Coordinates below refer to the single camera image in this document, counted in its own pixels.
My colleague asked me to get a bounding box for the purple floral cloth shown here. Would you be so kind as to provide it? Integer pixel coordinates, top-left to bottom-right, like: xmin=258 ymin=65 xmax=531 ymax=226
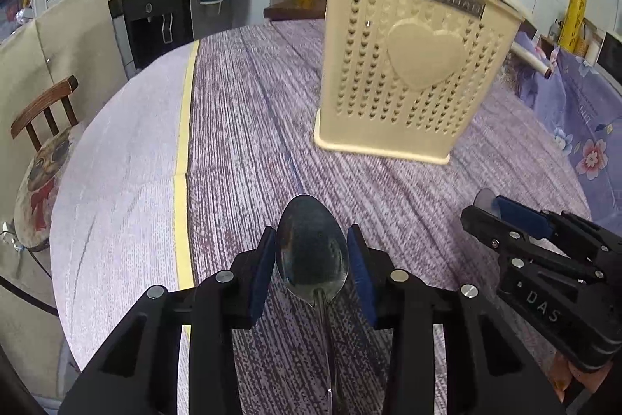
xmin=510 ymin=31 xmax=622 ymax=231

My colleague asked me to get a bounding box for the metal spoon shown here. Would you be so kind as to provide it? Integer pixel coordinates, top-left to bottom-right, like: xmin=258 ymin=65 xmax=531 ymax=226
xmin=473 ymin=188 xmax=501 ymax=219
xmin=275 ymin=194 xmax=351 ymax=415

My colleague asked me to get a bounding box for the wooden chair back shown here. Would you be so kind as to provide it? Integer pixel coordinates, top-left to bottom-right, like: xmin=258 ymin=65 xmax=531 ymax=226
xmin=10 ymin=75 xmax=81 ymax=153

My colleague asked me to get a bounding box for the yellow packet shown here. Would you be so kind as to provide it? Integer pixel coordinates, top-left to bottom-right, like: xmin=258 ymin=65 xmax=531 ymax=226
xmin=558 ymin=0 xmax=588 ymax=53

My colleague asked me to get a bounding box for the grey water dispenser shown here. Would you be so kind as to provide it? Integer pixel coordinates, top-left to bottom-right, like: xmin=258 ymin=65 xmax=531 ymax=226
xmin=108 ymin=0 xmax=205 ymax=70

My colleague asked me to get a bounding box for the printed chair cushion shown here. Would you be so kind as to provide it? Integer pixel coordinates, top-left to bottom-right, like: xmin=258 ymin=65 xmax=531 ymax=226
xmin=14 ymin=126 xmax=79 ymax=250

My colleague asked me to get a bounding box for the dark wooden cabinet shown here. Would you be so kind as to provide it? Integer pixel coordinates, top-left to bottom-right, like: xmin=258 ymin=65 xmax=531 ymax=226
xmin=263 ymin=0 xmax=327 ymax=21

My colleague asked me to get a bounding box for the person's right hand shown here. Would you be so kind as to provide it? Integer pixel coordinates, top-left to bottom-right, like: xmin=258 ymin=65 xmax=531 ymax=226
xmin=549 ymin=349 xmax=586 ymax=403

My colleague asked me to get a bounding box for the beige plastic utensil holder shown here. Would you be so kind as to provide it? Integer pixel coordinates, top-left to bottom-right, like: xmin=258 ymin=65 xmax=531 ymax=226
xmin=313 ymin=0 xmax=526 ymax=165

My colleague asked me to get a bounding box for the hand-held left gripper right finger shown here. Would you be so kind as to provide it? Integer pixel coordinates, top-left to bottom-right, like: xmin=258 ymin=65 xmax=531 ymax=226
xmin=346 ymin=224 xmax=567 ymax=415

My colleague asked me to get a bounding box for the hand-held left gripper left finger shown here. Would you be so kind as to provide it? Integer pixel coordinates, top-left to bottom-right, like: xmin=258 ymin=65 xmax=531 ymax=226
xmin=58 ymin=225 xmax=279 ymax=415

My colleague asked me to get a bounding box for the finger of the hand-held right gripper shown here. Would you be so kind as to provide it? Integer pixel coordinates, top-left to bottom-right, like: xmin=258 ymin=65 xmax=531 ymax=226
xmin=494 ymin=195 xmax=557 ymax=242
xmin=461 ymin=203 xmax=538 ymax=261

